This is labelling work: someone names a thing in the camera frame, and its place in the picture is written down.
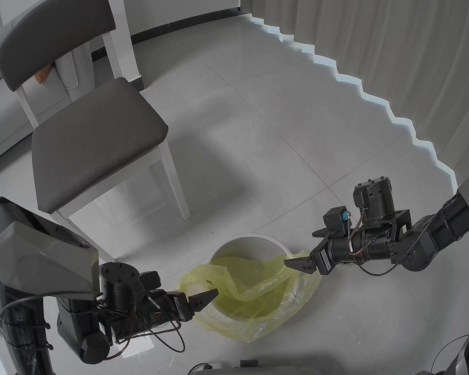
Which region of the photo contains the grey cushion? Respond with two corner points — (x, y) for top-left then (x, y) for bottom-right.
(0, 0), (54, 35)

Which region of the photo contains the yellow plastic bag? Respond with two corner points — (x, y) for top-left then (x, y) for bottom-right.
(175, 250), (323, 344)

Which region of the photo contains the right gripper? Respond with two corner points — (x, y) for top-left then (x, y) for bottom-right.
(284, 235), (363, 276)

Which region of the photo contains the dark grey padded chair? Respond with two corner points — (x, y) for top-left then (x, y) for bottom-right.
(0, 0), (191, 263)

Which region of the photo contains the orange cloth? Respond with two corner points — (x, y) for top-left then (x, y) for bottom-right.
(34, 65), (55, 85)

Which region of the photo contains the black cable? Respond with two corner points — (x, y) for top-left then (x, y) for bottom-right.
(102, 318), (187, 363)

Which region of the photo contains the white trash bin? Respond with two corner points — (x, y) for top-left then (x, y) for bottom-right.
(208, 233), (300, 327)

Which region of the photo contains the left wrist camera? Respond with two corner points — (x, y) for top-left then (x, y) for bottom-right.
(140, 271), (161, 293)

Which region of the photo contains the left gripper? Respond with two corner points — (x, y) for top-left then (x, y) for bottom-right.
(141, 288), (220, 326)

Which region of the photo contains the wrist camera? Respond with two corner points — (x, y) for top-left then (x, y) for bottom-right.
(140, 271), (161, 293)
(311, 206), (353, 245)

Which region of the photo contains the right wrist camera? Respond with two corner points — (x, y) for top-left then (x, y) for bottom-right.
(311, 206), (353, 245)

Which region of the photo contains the pale grey sofa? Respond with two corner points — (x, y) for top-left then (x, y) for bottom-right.
(0, 0), (93, 171)

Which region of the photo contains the white curtain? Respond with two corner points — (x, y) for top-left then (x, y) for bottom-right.
(240, 0), (469, 222)

